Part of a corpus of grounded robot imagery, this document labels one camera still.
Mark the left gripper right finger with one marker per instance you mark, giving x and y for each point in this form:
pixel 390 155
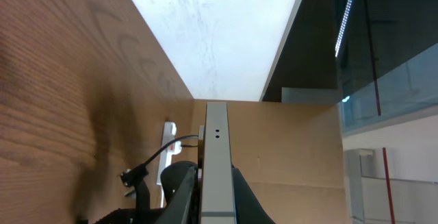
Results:
pixel 251 200

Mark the white power strip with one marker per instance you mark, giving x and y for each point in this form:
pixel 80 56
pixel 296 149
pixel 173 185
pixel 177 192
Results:
pixel 165 157

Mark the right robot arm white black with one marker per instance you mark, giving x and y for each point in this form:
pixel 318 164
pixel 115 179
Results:
pixel 142 213

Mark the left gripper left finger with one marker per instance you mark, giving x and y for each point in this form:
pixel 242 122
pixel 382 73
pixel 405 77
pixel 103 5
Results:
pixel 180 185

